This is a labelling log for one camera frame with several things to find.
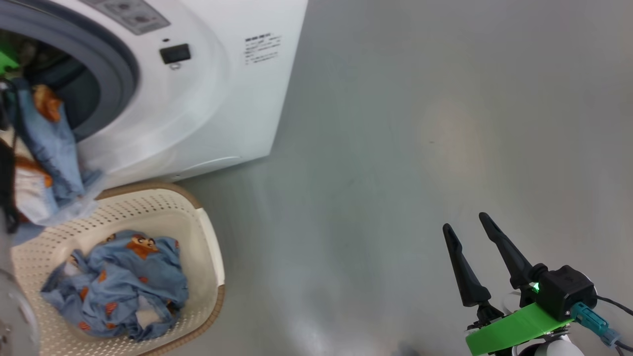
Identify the black cable with teal connector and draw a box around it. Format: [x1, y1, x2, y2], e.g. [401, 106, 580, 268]
[571, 295, 633, 353]

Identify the black door latch slot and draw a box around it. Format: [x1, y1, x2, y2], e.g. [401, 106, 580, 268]
[159, 44, 191, 65]

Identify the cream perforated laundry basket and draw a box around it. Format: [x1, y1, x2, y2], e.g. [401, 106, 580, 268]
[10, 182, 226, 356]

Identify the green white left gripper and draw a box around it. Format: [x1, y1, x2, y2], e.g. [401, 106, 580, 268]
[0, 48, 20, 76]

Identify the white front-load washing machine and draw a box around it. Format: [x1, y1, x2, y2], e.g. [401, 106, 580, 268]
[0, 0, 310, 191]

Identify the grey warning sticker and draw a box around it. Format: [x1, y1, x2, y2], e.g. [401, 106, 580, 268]
[82, 0, 171, 35]

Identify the blue garment orange cartoon print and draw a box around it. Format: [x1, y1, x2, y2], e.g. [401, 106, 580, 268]
[41, 230, 189, 342]

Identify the round white filter cover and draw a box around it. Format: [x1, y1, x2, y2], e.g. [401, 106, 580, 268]
[168, 156, 243, 181]

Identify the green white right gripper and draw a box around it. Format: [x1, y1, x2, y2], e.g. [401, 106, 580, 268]
[443, 213, 587, 356]

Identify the small printed text label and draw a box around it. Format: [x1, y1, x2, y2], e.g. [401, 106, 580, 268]
[244, 34, 282, 66]

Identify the dark round washer door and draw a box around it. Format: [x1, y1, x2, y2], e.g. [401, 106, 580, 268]
[0, 267, 41, 356]

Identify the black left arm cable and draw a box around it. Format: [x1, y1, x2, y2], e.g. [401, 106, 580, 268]
[0, 140, 19, 234]

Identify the cream blue cartoon print garment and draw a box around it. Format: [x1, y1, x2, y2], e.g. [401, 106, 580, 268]
[0, 79, 105, 245]

